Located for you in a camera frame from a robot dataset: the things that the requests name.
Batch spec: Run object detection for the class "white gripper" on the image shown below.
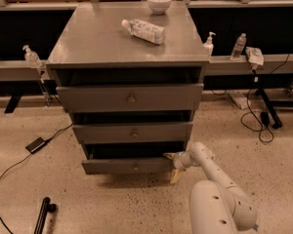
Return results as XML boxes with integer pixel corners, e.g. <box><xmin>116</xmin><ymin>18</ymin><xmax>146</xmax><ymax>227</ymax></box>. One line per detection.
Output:
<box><xmin>163</xmin><ymin>151</ymin><xmax>195</xmax><ymax>184</ymax></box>

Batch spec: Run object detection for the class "grey bottom drawer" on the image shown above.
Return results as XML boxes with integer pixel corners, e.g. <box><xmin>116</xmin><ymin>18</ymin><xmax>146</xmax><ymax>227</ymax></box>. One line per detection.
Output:
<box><xmin>82</xmin><ymin>141</ymin><xmax>185</xmax><ymax>175</ymax></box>

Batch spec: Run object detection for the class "grey drawer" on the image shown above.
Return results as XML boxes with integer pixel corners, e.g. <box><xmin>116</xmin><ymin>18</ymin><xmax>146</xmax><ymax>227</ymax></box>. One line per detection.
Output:
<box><xmin>82</xmin><ymin>141</ymin><xmax>185</xmax><ymax>175</ymax></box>
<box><xmin>57</xmin><ymin>83</ymin><xmax>203</xmax><ymax>113</ymax></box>
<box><xmin>73</xmin><ymin>122</ymin><xmax>192</xmax><ymax>144</ymax></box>

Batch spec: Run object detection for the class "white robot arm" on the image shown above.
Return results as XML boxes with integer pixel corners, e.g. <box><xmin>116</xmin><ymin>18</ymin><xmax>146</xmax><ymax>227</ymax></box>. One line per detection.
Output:
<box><xmin>164</xmin><ymin>141</ymin><xmax>257</xmax><ymax>234</ymax></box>

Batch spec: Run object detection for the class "grey top drawer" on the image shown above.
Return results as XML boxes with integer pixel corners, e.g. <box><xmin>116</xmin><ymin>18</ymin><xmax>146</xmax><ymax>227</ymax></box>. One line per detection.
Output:
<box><xmin>57</xmin><ymin>83</ymin><xmax>203</xmax><ymax>113</ymax></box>

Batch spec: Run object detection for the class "grey middle drawer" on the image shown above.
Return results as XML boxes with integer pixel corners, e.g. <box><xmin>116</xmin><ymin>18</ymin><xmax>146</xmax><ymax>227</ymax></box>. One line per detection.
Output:
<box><xmin>73</xmin><ymin>122</ymin><xmax>192</xmax><ymax>144</ymax></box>

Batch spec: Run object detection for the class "grey drawer cabinet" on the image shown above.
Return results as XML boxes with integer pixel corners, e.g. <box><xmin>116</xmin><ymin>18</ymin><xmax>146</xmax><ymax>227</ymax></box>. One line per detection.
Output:
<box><xmin>45</xmin><ymin>1</ymin><xmax>210</xmax><ymax>172</ymax></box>

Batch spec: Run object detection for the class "flat white paper pad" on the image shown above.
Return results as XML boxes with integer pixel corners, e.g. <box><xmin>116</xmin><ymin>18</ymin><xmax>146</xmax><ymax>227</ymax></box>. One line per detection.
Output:
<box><xmin>229</xmin><ymin>92</ymin><xmax>249</xmax><ymax>109</ymax></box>

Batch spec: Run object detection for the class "blue tape cross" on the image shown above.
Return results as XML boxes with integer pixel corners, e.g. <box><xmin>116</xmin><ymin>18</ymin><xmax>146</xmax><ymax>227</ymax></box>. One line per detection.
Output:
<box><xmin>252</xmin><ymin>224</ymin><xmax>259</xmax><ymax>232</ymax></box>

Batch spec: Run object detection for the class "black table leg right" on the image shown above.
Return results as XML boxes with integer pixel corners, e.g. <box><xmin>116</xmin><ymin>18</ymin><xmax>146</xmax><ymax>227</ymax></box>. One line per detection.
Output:
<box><xmin>254</xmin><ymin>76</ymin><xmax>282</xmax><ymax>129</ymax></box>

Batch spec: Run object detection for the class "white pump sanitizer bottle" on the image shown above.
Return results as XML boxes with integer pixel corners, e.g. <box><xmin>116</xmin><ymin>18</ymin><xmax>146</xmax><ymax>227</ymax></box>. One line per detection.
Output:
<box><xmin>203</xmin><ymin>32</ymin><xmax>215</xmax><ymax>56</ymax></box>

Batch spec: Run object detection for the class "white plastic bag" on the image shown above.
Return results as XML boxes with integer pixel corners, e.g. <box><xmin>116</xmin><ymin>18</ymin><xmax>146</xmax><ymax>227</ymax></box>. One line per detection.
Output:
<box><xmin>246</xmin><ymin>47</ymin><xmax>264</xmax><ymax>65</ymax></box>

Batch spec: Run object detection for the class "lying clear water bottle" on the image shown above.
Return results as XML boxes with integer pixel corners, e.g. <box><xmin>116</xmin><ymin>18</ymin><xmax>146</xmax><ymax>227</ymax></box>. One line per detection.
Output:
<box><xmin>121</xmin><ymin>19</ymin><xmax>165</xmax><ymax>45</ymax></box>

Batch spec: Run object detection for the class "black power adapter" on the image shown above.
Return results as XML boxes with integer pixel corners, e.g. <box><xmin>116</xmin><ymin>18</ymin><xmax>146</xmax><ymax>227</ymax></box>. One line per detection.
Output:
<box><xmin>25</xmin><ymin>137</ymin><xmax>46</xmax><ymax>154</ymax></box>

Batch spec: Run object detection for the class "white bowl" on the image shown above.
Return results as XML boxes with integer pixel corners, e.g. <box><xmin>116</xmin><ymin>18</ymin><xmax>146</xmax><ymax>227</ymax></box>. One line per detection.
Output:
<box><xmin>147</xmin><ymin>0</ymin><xmax>172</xmax><ymax>15</ymax></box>

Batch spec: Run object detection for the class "clear pump bottle left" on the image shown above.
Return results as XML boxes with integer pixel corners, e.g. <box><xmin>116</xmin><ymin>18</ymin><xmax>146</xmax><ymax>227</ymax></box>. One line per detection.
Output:
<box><xmin>22</xmin><ymin>45</ymin><xmax>43</xmax><ymax>68</ymax></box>

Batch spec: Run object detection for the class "black adapter cable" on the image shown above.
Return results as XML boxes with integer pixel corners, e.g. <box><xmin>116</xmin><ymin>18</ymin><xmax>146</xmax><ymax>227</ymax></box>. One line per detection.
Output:
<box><xmin>0</xmin><ymin>123</ymin><xmax>74</xmax><ymax>189</ymax></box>

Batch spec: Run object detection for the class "black cable loop right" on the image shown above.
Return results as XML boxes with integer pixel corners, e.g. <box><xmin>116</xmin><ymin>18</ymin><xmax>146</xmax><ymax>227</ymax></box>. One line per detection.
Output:
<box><xmin>239</xmin><ymin>53</ymin><xmax>292</xmax><ymax>144</ymax></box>

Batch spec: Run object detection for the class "black bracket left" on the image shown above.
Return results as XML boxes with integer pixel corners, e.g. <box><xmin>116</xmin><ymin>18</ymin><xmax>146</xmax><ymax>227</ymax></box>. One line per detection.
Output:
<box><xmin>5</xmin><ymin>95</ymin><xmax>21</xmax><ymax>114</ymax></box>

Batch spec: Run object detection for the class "grey shelf rail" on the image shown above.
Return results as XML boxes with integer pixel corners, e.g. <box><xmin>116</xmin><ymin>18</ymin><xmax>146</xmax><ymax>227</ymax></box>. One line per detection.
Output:
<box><xmin>0</xmin><ymin>54</ymin><xmax>293</xmax><ymax>82</ymax></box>

